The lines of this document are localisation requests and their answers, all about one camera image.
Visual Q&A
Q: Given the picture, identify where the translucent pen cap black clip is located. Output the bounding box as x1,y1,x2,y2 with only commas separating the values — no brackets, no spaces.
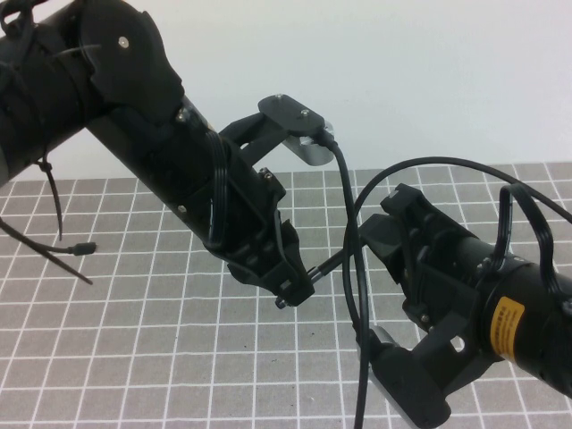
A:
275,266,324,310

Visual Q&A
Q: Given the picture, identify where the black right gripper ribbon cable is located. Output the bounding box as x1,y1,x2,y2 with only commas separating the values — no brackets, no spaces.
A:
491,183,572,291

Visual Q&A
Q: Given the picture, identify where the black camera cable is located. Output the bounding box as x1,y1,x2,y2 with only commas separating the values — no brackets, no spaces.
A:
319,131,376,429
341,155,572,358

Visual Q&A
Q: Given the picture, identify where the black pen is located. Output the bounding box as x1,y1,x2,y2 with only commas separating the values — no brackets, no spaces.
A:
315,240,364,278

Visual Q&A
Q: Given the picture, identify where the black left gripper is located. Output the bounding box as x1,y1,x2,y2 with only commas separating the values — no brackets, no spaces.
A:
205,147,314,308

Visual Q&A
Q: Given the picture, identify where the black gripper ribbon cable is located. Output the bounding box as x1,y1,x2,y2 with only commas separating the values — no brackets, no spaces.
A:
491,183,572,291
206,133,234,248

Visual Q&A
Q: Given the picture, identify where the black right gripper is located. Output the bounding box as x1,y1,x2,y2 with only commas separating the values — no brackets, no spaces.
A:
359,186,483,324

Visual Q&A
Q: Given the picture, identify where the black right camera mount bracket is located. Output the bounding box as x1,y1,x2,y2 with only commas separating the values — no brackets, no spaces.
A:
374,307,486,429

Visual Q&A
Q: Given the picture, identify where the grey grid mat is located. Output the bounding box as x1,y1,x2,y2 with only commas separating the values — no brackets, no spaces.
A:
0,163,572,429

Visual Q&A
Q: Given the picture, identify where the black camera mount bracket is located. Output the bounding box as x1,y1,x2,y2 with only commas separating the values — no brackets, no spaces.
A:
374,307,486,429
218,93,325,166

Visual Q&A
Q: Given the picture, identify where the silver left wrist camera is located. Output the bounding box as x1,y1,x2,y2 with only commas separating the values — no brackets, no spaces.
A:
283,119,337,167

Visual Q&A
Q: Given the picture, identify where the black right camera cable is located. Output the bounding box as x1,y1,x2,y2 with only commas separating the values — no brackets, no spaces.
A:
341,155,572,358

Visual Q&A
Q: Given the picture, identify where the black left camera mount bracket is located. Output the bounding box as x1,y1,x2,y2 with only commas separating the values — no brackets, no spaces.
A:
218,93,325,166

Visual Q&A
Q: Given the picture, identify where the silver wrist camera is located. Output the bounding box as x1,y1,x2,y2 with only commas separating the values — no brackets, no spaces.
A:
366,324,416,429
283,119,337,167

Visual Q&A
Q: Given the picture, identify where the long black zip tie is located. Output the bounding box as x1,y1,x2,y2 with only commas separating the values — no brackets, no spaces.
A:
26,243,94,286

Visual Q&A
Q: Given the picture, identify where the black left camera cable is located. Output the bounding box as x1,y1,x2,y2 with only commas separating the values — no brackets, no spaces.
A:
319,131,376,429

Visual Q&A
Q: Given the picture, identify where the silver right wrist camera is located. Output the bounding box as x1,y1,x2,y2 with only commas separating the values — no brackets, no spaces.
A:
366,324,416,429

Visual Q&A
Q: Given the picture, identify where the loose black cable with plug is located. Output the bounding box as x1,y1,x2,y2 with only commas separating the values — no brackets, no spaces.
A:
0,217,97,257

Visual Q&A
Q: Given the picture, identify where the black left gripper ribbon cable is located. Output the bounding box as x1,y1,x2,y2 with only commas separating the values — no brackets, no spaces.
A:
206,133,234,248

